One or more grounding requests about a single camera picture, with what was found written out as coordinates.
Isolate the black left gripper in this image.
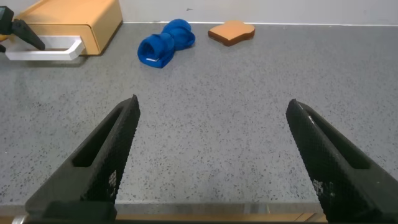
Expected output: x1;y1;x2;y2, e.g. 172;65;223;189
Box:
0;6;47;53

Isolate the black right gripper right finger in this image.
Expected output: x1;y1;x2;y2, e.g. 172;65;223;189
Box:
285;98;398;223

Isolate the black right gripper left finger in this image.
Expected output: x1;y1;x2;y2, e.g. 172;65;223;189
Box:
25;94;141;224

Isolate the yellow drawer with white handle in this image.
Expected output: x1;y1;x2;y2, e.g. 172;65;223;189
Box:
5;23;101;62

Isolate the yellow drawer cabinet housing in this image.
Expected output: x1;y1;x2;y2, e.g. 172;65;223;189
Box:
9;0;124;56

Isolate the blue rolled cloth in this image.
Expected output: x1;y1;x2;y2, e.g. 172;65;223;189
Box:
137;18;197;69

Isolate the brown toast slice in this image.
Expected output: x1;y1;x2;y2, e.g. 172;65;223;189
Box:
207;20;256;47

